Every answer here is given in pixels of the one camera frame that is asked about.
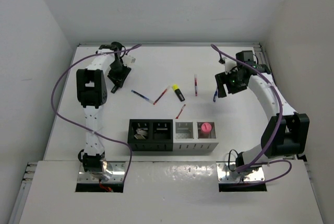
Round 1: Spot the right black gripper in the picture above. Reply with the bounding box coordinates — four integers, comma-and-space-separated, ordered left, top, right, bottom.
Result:
215, 68, 246, 98

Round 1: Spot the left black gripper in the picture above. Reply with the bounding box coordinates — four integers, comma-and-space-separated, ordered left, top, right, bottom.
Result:
107, 61, 130, 88

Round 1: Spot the pink tape roll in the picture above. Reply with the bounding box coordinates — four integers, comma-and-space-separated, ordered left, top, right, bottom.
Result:
199, 122, 212, 138

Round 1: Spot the white staple box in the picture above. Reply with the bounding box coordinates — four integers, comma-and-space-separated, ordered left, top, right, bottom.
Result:
136, 128, 148, 136

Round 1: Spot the pink staple box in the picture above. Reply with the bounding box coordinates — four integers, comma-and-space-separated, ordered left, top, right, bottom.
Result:
134, 134, 147, 140

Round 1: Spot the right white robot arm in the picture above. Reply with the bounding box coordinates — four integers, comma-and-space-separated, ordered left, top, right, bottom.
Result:
215, 50, 310, 172

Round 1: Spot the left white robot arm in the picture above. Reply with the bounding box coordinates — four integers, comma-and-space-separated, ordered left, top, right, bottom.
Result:
76, 42, 131, 180

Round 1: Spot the blue gel pen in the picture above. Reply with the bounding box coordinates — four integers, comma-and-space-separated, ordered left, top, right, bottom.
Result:
213, 89, 218, 102

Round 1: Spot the blue refill pen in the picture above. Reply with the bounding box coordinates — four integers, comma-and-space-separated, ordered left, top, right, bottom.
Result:
131, 90, 154, 104

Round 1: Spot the dark red gel pen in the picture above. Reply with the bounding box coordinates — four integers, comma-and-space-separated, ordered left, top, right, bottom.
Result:
194, 74, 198, 97

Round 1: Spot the small red gel pen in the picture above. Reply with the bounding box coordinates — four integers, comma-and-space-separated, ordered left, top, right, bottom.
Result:
175, 104, 186, 119

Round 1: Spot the yellow black highlighter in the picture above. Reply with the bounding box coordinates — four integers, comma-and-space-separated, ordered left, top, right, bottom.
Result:
172, 84, 185, 102

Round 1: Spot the red refill pen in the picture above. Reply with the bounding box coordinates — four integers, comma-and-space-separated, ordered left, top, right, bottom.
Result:
153, 86, 170, 105

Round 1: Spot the black two-slot container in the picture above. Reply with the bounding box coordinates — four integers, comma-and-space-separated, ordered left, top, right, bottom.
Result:
127, 119, 173, 151

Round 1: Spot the grey two-slot container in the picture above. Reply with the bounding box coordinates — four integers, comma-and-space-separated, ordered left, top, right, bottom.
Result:
173, 119, 219, 153

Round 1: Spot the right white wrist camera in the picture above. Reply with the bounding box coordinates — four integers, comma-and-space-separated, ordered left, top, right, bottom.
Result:
223, 59, 237, 74

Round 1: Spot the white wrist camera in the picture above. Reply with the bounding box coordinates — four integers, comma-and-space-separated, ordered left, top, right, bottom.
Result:
122, 55, 136, 66
223, 59, 237, 74

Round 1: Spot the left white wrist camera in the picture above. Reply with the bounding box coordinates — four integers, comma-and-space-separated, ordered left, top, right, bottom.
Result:
122, 55, 136, 66

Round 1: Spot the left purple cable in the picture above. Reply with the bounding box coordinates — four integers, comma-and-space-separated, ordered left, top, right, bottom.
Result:
51, 43, 143, 183

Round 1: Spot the purple cable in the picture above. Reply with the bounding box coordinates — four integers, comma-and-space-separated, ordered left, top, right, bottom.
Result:
210, 43, 293, 185
51, 43, 143, 183

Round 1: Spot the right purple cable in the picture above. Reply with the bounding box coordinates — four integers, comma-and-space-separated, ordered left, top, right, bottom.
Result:
210, 43, 293, 185

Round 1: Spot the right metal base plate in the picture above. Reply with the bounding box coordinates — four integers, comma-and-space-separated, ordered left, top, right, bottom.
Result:
216, 162, 265, 185

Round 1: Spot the metal base plate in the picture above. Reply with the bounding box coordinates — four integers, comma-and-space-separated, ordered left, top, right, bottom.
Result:
77, 162, 125, 184
216, 162, 265, 185

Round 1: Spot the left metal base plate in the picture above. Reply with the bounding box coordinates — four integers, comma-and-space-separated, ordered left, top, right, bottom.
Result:
77, 162, 125, 184

